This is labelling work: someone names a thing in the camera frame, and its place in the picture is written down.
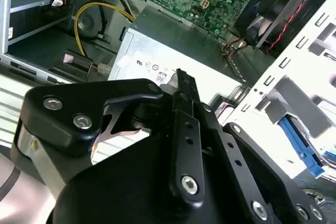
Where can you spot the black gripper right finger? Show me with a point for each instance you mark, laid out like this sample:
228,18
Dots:
236,155

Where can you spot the hard disk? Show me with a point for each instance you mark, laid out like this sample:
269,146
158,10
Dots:
295,140

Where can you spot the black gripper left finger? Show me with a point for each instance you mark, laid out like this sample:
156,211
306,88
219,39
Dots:
65,119

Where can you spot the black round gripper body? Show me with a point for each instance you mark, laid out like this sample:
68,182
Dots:
118,195

